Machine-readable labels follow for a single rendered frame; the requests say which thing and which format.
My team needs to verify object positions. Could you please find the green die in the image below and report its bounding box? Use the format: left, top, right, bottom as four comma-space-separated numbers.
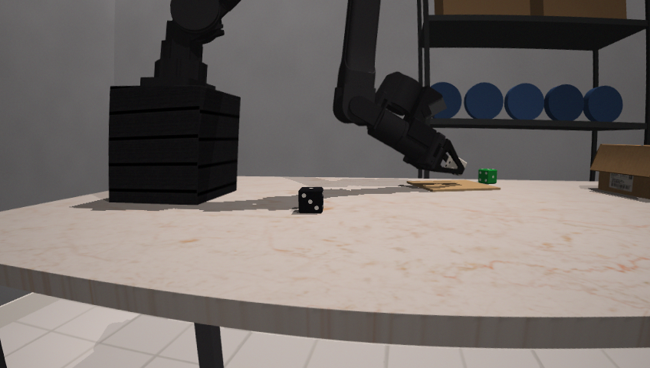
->
478, 169, 497, 184

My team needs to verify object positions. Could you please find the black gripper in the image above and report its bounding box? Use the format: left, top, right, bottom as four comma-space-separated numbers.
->
391, 121, 465, 175

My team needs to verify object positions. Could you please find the tan mat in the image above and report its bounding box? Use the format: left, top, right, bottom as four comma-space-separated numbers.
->
407, 180, 501, 192

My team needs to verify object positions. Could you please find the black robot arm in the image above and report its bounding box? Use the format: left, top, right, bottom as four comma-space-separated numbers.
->
140, 0, 447, 148

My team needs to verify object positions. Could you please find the open brown cardboard box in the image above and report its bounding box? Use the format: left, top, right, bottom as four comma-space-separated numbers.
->
590, 144, 650, 199

